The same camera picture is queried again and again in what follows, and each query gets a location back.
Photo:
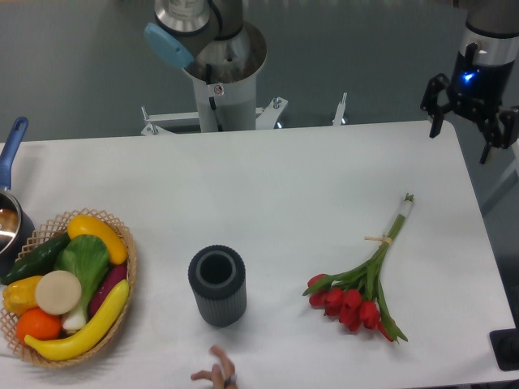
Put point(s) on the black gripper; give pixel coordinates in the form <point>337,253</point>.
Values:
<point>474,93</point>

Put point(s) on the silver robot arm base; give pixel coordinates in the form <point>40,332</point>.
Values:
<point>213,44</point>

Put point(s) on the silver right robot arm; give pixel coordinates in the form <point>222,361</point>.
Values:
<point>485,60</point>

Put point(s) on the person's hand with ring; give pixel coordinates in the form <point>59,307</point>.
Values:
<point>222,375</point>

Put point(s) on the red tulip bouquet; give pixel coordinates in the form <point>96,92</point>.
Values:
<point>356,297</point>

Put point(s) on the black device at table edge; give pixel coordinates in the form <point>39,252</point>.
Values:
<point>505,348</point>

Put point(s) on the dark grey ribbed vase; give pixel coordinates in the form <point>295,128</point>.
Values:
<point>217,276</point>

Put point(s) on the purple eggplant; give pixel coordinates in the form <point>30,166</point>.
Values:
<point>113,276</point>

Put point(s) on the yellow squash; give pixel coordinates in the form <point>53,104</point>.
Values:
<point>97,237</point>

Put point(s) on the green leafy lettuce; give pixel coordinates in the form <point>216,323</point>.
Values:
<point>87,258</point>

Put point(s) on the woven wicker basket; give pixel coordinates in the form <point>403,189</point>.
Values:
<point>48,230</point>

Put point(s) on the beige round mushroom cap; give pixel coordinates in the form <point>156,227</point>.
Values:
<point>58,292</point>

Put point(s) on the green cucumber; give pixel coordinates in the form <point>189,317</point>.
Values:
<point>38,261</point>

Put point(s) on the yellow banana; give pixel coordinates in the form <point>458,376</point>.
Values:
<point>81,328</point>

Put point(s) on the orange fruit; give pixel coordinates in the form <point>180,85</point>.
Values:
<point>38,324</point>

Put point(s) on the yellow bell pepper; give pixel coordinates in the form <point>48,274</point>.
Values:
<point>20,296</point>

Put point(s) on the white metal mounting frame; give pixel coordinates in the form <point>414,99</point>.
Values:
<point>217,118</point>

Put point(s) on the blue handled saucepan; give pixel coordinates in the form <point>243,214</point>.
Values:
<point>16,226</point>

